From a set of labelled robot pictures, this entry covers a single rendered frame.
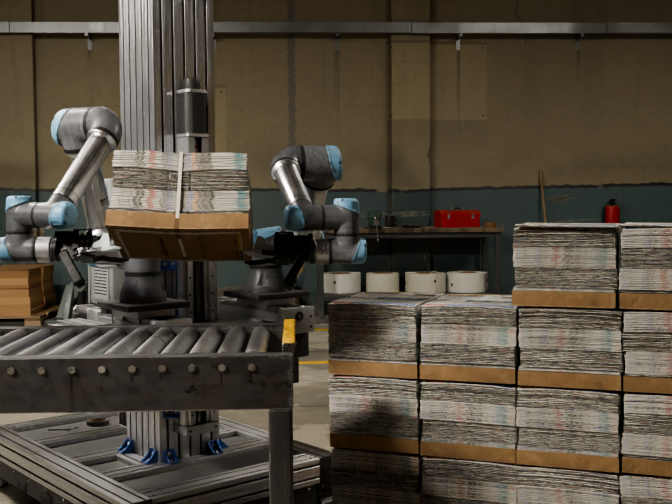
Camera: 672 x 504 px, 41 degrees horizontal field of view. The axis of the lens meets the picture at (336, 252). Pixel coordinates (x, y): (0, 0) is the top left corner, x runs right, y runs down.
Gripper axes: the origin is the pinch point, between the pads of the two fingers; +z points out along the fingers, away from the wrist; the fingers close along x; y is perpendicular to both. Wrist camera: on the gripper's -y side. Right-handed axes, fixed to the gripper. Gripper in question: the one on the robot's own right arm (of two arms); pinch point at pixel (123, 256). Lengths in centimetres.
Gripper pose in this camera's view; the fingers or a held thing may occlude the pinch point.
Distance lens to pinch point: 268.4
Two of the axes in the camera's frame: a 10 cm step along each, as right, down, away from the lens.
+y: -0.2, -9.5, 3.2
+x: -0.3, 3.2, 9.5
